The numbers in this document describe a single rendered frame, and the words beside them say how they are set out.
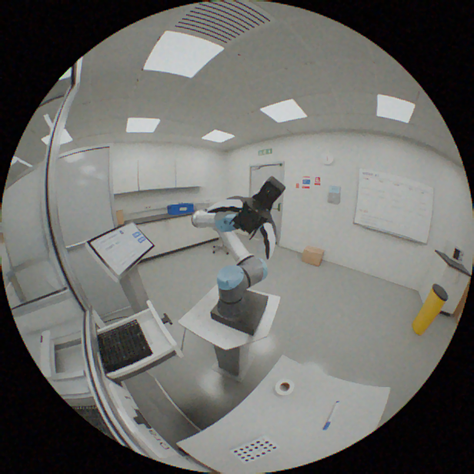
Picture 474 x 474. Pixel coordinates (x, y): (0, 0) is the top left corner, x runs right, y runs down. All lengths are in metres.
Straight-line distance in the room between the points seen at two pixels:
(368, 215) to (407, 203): 0.88
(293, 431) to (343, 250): 3.06
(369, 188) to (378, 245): 1.09
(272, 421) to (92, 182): 2.11
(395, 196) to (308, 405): 3.09
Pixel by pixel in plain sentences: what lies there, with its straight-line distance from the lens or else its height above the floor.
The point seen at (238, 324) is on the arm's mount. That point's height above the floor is 0.81.
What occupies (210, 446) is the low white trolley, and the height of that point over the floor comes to 0.76.
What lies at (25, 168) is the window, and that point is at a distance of 0.52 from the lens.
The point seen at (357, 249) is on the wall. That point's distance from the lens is 3.23.
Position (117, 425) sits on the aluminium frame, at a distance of 0.49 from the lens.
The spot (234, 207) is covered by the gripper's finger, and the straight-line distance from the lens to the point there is 0.30.
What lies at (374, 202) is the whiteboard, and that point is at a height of 1.43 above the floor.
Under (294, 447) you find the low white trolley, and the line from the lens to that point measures 0.67.
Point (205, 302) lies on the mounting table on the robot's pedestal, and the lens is 0.89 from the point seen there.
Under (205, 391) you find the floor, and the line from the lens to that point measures 1.42.
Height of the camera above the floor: 1.38
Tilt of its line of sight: 19 degrees down
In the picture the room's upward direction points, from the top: straight up
